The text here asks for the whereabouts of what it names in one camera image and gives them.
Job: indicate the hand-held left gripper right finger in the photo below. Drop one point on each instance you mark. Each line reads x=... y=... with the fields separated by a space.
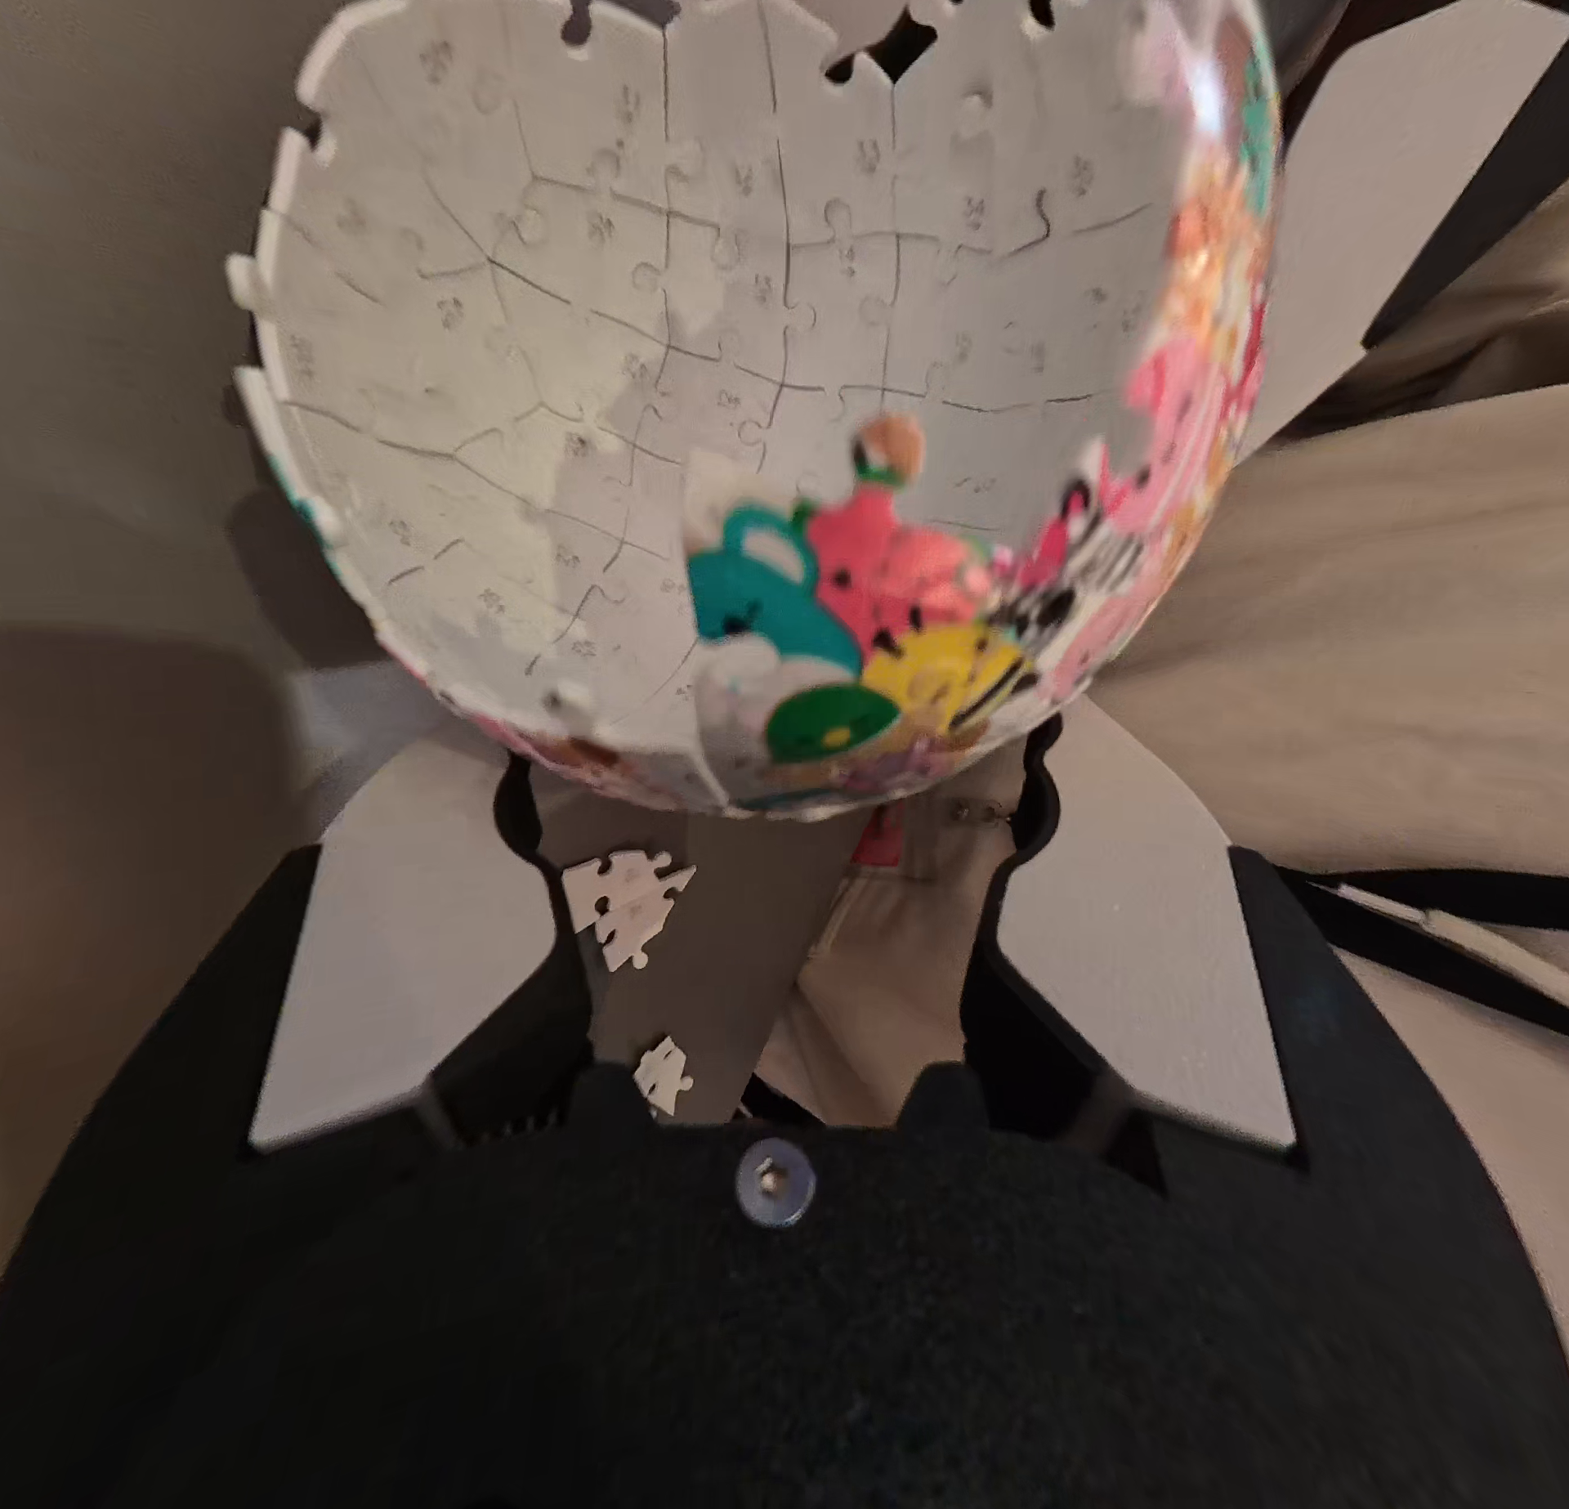
x=1141 y=958

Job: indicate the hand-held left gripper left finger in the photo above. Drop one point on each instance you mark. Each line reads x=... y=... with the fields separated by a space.
x=405 y=969

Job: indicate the colourful puzzle ball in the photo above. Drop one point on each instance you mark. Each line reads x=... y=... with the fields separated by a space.
x=735 y=370

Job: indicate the white puzzle piece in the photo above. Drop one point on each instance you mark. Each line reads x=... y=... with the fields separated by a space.
x=607 y=882
x=644 y=922
x=662 y=1079

